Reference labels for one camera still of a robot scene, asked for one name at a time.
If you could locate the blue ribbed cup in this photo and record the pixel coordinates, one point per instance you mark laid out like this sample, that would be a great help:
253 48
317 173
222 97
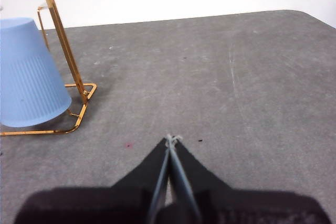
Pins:
31 77

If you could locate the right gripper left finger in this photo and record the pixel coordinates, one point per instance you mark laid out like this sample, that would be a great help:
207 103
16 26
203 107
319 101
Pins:
105 205

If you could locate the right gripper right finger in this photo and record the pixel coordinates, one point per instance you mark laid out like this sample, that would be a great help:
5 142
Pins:
236 208

